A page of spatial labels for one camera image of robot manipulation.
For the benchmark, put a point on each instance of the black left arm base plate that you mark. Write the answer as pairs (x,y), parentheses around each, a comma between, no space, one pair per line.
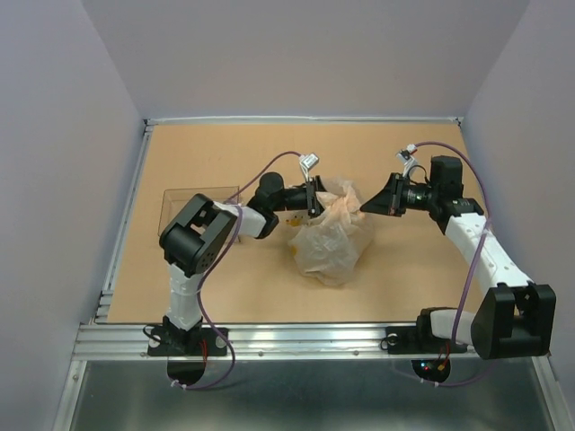
(198,342)

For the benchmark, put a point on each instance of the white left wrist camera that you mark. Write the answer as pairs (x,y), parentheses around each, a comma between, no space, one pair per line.
(307,162)

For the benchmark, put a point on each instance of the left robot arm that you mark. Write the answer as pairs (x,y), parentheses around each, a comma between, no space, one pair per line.
(194,240)

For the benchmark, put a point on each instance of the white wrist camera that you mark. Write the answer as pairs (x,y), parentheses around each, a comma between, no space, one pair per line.
(307,162)
(408,160)

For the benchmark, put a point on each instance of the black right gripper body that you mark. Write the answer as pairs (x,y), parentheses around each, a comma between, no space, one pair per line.
(410,196)

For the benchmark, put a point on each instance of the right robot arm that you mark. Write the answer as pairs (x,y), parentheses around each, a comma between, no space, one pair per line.
(515,317)

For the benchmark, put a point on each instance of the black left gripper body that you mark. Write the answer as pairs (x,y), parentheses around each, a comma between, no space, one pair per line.
(299,197)

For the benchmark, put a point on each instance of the aluminium table edge rail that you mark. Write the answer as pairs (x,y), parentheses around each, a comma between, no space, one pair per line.
(105,296)

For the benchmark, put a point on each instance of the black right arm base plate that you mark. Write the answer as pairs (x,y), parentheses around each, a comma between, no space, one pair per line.
(408,340)

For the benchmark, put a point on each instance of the clear plastic box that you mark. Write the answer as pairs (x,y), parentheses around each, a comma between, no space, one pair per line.
(189,204)

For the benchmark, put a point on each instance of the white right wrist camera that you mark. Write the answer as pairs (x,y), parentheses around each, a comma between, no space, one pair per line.
(408,160)

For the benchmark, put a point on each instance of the aluminium front frame rail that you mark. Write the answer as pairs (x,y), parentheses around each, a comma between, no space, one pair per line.
(111,342)

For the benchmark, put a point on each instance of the white banana print plastic bag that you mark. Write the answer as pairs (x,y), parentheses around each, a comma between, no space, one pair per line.
(329,246)

